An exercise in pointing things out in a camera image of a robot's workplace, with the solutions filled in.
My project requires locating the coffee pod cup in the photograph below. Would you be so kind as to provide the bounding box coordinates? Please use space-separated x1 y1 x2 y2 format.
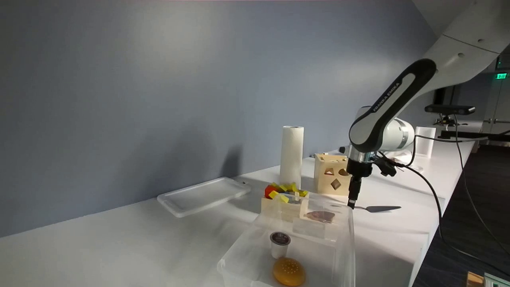
267 229 293 260

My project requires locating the black stereo camera on stand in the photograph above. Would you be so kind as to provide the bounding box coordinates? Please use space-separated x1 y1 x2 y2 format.
424 102 478 140

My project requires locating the toy steak piece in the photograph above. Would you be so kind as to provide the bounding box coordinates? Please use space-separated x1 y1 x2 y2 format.
304 209 337 224

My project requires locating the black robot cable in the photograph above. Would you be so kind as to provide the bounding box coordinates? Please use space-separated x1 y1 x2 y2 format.
379 129 510 258

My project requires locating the white plastic cup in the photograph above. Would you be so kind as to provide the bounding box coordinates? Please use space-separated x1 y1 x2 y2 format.
414 124 438 159

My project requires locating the tray of colourful toy food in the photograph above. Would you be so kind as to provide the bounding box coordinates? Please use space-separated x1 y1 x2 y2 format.
259 181 310 223

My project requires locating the white paper towel roll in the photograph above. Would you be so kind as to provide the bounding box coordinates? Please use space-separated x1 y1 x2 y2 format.
279 124 306 189

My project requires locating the orange toy bun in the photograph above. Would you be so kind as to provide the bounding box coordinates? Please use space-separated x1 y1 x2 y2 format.
271 256 307 287

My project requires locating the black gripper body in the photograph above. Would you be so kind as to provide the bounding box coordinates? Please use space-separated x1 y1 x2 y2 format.
347 150 373 196

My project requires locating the clear plastic bin lid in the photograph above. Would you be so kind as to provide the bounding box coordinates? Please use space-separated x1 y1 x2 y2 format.
156 175 251 218

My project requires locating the wooden shape sorter cube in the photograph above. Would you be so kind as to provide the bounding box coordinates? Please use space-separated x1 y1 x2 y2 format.
312 151 357 199

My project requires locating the clear plastic storage bin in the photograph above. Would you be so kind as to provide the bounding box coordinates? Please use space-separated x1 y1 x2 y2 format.
215 197 357 287

